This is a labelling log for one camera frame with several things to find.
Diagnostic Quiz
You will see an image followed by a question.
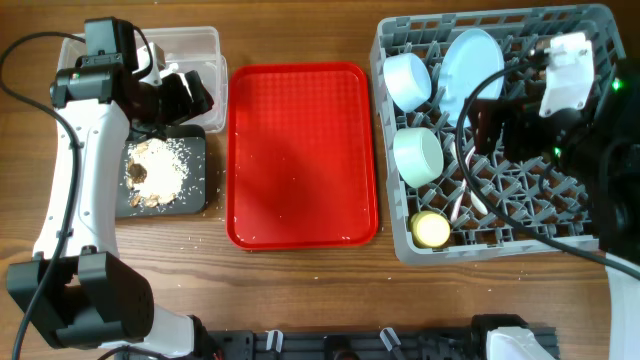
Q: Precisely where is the clear plastic bin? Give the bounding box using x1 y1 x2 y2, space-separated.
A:
50 17 227 132

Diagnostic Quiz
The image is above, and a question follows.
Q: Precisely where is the white plastic fork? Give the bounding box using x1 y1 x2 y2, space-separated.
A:
449 143 476 223

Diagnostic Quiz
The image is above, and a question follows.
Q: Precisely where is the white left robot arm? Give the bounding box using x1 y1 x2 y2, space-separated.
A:
6 17 224 359

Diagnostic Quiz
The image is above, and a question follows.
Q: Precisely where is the grey dishwasher rack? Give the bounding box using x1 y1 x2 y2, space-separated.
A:
370 4 625 265

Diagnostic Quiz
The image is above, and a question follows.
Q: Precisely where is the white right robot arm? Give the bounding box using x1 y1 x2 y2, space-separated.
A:
462 59 639 359

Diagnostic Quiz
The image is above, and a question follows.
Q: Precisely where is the white plastic spoon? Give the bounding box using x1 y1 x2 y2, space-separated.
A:
470 193 488 215

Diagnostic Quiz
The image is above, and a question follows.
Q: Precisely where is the red serving tray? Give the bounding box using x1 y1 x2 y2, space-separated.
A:
226 62 379 251

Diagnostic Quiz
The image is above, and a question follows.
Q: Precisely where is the black plastic tray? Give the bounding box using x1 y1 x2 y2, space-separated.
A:
115 125 206 218

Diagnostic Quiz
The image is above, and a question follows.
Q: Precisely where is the mint green bowl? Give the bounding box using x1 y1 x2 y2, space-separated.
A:
393 127 444 188

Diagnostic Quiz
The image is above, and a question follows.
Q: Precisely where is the light blue plate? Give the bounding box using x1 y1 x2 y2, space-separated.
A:
438 28 505 127

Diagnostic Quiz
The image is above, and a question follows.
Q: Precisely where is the light blue bowl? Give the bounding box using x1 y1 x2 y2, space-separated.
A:
383 53 432 112

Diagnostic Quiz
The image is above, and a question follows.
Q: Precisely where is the food scraps and rice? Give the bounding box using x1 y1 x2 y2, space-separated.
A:
124 138 190 208

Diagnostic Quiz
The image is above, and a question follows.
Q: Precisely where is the yellow plastic cup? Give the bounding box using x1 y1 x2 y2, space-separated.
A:
409 211 451 248

